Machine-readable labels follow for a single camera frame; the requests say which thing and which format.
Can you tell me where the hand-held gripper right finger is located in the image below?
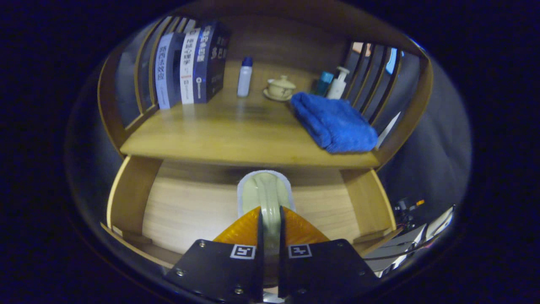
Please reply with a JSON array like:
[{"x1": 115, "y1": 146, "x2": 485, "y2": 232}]
[{"x1": 278, "y1": 206, "x2": 380, "y2": 301}]

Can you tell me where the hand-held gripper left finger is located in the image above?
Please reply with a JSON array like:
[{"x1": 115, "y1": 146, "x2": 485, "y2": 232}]
[{"x1": 164, "y1": 206, "x2": 265, "y2": 304}]

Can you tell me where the wooden drawer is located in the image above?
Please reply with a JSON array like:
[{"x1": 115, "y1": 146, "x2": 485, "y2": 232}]
[{"x1": 100, "y1": 155, "x2": 401, "y2": 271}]

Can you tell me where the wooden countertop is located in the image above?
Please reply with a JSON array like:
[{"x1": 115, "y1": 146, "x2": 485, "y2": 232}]
[{"x1": 120, "y1": 59, "x2": 382, "y2": 169}]

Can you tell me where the wooden cabinet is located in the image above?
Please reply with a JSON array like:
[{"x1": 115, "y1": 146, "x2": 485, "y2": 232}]
[{"x1": 97, "y1": 0, "x2": 435, "y2": 171}]

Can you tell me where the black orange device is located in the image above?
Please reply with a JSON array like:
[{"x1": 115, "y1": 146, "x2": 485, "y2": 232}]
[{"x1": 394, "y1": 196, "x2": 426, "y2": 224}]

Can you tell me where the blue folded towel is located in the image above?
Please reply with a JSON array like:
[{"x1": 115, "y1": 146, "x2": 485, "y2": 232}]
[{"x1": 290, "y1": 92, "x2": 378, "y2": 154}]

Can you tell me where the beige lidded teacup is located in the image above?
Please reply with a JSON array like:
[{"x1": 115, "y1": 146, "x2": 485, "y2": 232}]
[{"x1": 264, "y1": 75, "x2": 297, "y2": 102}]

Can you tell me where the white bottle blue cap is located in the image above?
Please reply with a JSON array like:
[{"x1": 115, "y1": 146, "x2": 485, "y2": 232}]
[{"x1": 237, "y1": 57, "x2": 254, "y2": 98}]

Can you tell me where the black backdrop cloth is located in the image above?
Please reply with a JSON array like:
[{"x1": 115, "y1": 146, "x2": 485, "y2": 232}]
[{"x1": 65, "y1": 42, "x2": 472, "y2": 254}]

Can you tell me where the white pump bottle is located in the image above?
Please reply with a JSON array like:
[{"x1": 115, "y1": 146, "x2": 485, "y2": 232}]
[{"x1": 327, "y1": 66, "x2": 350, "y2": 100}]

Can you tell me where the teal container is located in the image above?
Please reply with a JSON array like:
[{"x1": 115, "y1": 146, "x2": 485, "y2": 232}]
[{"x1": 314, "y1": 71, "x2": 335, "y2": 97}]

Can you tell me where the white spine book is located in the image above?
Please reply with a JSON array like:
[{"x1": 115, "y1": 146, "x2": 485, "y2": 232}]
[{"x1": 180, "y1": 28, "x2": 201, "y2": 105}]

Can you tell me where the dark blue book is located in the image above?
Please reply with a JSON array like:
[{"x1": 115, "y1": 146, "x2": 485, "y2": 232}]
[{"x1": 193, "y1": 21, "x2": 232, "y2": 104}]

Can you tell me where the light blue book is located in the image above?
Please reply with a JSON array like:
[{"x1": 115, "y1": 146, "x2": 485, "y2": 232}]
[{"x1": 155, "y1": 33, "x2": 185, "y2": 110}]

